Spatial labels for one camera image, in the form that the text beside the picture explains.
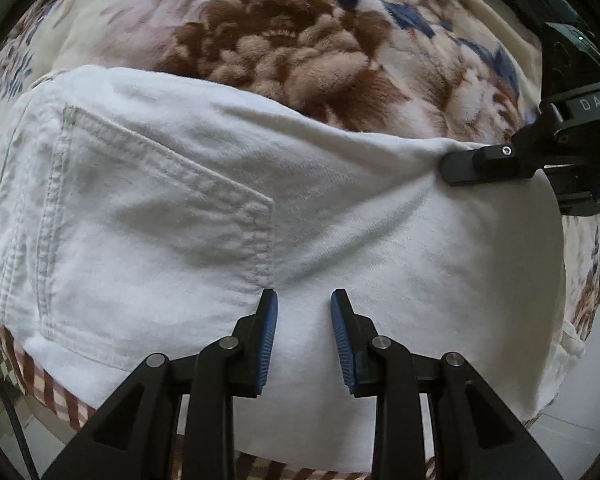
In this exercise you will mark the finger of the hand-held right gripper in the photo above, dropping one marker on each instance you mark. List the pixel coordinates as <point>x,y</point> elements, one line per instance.
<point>472,165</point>

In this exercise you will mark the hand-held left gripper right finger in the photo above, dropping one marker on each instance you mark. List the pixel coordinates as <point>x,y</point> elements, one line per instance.
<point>341,342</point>

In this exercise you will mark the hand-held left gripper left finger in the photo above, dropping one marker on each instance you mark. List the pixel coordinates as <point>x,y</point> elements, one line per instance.
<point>267,342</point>

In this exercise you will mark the white pants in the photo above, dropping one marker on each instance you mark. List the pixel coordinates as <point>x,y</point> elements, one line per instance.
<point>330,210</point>

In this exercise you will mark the floral plush blanket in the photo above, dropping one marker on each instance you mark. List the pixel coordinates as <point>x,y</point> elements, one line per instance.
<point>290,45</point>

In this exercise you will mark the brown checkered bed sheet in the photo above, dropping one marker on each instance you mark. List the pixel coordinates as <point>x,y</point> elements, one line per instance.
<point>35,375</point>

